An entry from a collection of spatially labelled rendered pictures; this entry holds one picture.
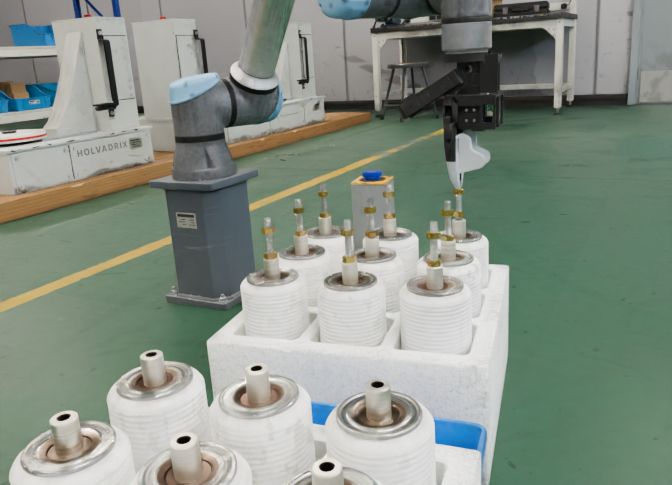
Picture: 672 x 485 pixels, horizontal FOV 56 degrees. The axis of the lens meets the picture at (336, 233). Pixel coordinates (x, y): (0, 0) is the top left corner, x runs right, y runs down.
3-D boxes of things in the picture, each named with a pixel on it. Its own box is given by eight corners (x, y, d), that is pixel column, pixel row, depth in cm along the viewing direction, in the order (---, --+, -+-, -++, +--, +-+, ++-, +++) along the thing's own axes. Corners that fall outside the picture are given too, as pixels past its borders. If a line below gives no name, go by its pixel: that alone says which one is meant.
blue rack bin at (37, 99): (-20, 112, 568) (-25, 88, 562) (18, 108, 600) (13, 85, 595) (17, 111, 545) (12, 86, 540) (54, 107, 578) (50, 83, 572)
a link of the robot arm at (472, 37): (435, 24, 95) (449, 25, 102) (436, 56, 96) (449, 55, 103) (486, 21, 92) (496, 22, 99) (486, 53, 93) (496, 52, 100)
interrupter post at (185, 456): (166, 483, 49) (161, 446, 48) (184, 465, 51) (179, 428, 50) (193, 489, 48) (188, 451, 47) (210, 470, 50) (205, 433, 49)
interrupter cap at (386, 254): (338, 260, 99) (338, 256, 99) (367, 248, 105) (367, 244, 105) (378, 268, 94) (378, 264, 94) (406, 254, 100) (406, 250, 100)
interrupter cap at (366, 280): (371, 272, 93) (371, 267, 93) (383, 290, 86) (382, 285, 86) (320, 278, 92) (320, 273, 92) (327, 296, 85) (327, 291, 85)
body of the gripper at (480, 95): (494, 134, 96) (495, 51, 93) (438, 134, 99) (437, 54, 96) (503, 128, 103) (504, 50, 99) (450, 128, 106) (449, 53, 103)
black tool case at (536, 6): (498, 19, 544) (498, 6, 541) (550, 15, 530) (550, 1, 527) (493, 18, 513) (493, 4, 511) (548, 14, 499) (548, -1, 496)
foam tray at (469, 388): (219, 451, 95) (205, 340, 90) (310, 339, 130) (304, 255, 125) (488, 492, 82) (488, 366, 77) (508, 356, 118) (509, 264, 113)
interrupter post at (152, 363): (138, 388, 64) (133, 358, 63) (153, 377, 66) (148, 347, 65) (158, 391, 63) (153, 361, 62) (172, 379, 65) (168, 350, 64)
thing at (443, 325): (417, 431, 84) (413, 304, 80) (394, 396, 93) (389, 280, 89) (484, 418, 86) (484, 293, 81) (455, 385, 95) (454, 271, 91)
